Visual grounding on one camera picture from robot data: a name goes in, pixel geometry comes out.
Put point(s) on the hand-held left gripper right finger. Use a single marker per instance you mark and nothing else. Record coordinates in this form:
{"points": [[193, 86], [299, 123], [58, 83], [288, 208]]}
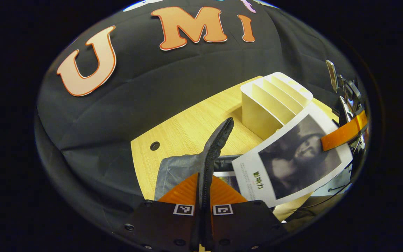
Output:
{"points": [[243, 224]]}

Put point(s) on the grey and black schoolbag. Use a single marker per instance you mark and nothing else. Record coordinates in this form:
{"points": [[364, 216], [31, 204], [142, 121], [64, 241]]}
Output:
{"points": [[178, 171]]}

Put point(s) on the white book with portrait cover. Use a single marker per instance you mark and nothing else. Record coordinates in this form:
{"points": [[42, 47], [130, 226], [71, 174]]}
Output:
{"points": [[292, 161]]}

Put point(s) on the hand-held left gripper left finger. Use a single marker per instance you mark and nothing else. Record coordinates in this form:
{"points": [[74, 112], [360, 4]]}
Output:
{"points": [[163, 224]]}

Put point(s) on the white bookshelf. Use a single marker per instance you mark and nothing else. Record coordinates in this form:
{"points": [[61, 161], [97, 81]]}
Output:
{"points": [[257, 112]]}

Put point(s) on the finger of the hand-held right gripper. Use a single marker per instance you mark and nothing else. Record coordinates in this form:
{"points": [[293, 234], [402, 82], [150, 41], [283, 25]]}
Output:
{"points": [[341, 134]]}

